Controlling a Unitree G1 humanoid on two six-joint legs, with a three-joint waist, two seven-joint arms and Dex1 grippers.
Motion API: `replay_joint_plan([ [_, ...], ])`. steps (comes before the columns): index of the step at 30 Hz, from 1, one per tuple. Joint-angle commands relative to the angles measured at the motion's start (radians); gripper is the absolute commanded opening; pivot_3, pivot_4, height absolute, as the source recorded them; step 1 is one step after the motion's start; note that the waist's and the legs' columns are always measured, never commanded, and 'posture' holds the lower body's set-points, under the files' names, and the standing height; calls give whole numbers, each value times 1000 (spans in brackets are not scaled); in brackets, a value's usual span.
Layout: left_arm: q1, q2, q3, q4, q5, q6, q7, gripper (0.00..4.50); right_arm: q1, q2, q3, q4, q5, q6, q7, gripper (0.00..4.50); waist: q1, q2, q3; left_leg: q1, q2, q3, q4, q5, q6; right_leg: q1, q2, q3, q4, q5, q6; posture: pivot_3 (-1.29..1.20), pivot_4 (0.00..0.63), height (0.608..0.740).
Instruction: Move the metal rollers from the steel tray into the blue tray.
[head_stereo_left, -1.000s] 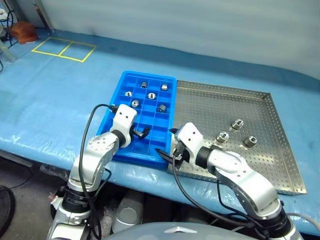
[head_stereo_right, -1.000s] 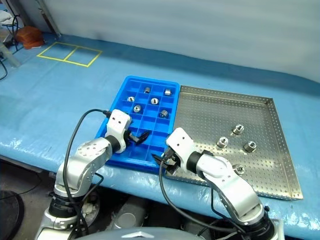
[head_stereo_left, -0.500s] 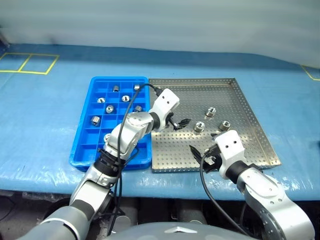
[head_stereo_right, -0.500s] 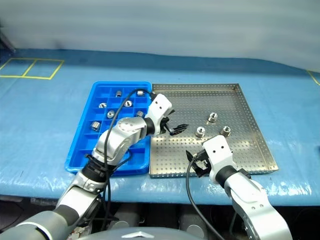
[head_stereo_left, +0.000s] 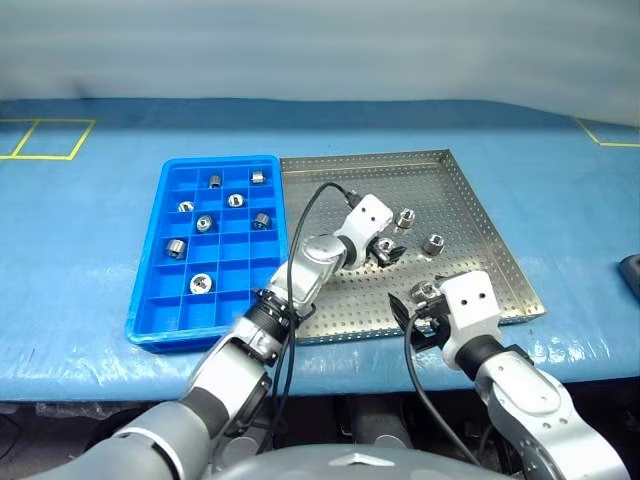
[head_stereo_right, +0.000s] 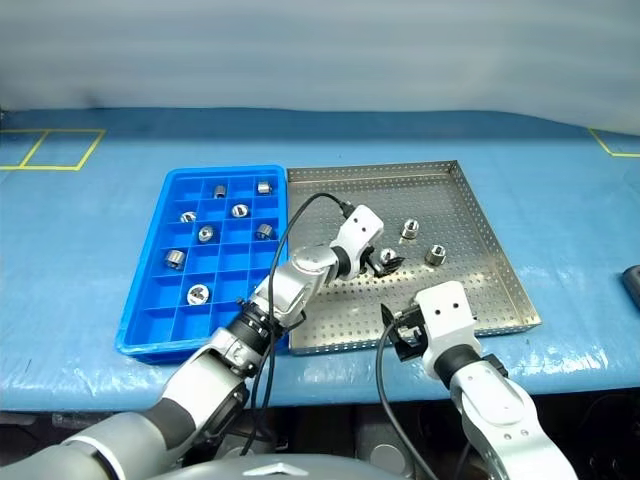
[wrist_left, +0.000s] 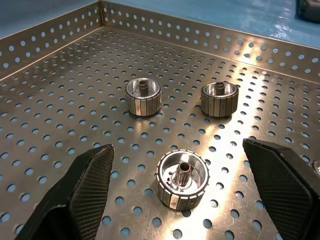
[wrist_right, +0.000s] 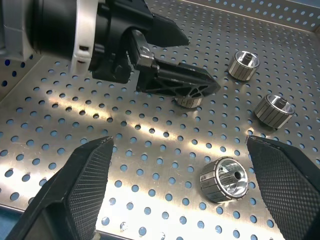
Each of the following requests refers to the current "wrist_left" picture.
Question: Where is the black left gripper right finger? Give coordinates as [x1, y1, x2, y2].
[242, 137, 320, 240]

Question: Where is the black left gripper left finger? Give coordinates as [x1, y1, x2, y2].
[14, 143, 116, 240]

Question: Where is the perforated steel tray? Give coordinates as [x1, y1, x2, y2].
[0, 0, 320, 240]

